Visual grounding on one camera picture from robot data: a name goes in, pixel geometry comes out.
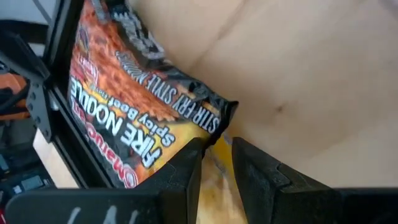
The black aluminium table frame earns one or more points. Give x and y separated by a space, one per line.
71 137

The black Fire Noodle packet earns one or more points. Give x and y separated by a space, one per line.
124 93

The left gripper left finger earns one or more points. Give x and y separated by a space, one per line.
180 186

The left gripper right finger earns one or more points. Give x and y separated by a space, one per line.
264 193

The yellow Creamy Chicken ramen packet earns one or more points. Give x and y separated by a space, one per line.
217 186

